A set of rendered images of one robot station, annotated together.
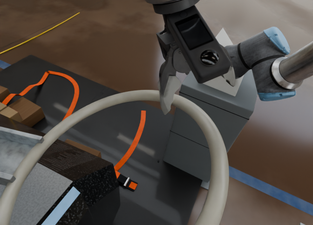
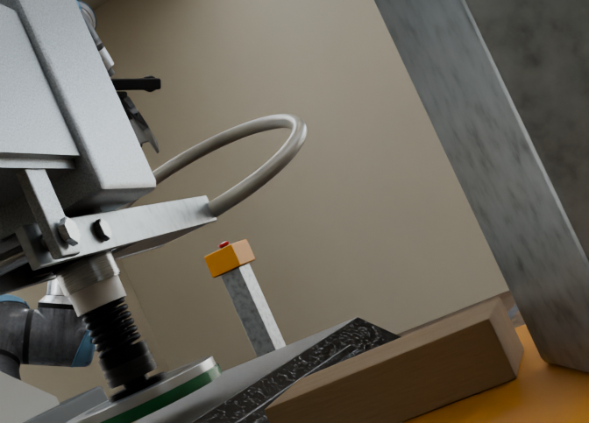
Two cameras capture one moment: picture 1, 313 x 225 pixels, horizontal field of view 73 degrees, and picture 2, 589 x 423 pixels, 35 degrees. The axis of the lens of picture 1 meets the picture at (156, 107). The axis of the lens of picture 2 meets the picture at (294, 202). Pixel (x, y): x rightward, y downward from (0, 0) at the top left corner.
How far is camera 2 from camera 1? 207 cm
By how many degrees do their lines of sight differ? 89
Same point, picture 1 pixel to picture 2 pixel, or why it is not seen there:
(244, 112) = (98, 398)
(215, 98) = (56, 411)
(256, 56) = (16, 327)
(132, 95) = not seen: hidden behind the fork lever
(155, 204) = not seen: outside the picture
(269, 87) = (80, 324)
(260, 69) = (42, 327)
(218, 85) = (28, 406)
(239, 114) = not seen: hidden behind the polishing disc
